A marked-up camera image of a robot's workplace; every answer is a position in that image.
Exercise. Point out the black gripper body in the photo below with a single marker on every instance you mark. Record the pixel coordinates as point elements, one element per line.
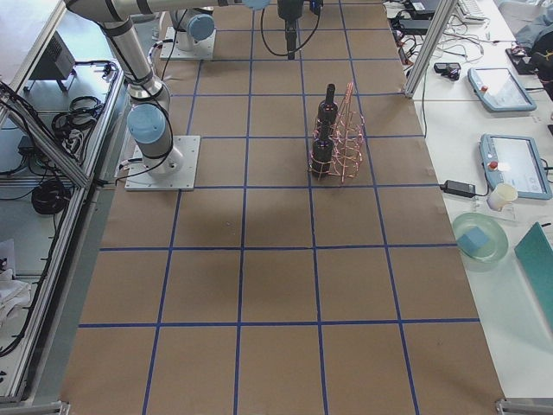
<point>288,9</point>

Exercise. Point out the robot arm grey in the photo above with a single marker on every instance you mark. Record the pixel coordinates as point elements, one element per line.
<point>196,25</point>

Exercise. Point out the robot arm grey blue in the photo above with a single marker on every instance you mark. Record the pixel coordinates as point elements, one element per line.
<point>147,121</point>

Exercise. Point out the dark bottle in basket left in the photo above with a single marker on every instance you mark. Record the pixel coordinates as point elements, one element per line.
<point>327,109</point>

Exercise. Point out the dark bottle in basket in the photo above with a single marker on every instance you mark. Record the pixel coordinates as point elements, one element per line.
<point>322,151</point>
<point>327,109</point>

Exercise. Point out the dark bottle in basket right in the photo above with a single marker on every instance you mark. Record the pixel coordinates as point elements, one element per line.
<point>322,151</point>

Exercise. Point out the teach pendant far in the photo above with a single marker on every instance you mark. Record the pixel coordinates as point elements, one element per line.
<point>499,90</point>

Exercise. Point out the teach pendant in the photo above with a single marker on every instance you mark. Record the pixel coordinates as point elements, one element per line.
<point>499,90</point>
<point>514,160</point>

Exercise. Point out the grey control box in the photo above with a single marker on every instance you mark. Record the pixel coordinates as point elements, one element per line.
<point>56,63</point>

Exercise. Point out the black adapter on table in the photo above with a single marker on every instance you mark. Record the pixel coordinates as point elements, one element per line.
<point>462,189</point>

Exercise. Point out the teach pendant near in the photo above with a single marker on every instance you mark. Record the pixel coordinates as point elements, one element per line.
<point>514,160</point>

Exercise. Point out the white paper cup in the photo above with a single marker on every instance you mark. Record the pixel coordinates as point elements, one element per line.
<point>502,195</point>

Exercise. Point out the green glass plate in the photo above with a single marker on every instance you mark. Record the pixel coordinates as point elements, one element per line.
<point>498,245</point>

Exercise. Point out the blue foam cube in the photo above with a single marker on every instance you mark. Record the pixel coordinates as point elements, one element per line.
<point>471,240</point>

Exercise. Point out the teal board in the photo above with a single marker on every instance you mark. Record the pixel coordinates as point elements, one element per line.
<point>534,253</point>

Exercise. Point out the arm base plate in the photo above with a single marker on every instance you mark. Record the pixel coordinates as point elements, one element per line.
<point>177,172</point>
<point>187,48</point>

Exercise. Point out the copper wire wine basket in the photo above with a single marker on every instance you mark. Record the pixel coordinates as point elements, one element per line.
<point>347,135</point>

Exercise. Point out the aluminium frame post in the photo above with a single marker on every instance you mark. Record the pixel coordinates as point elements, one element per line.
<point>436,28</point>

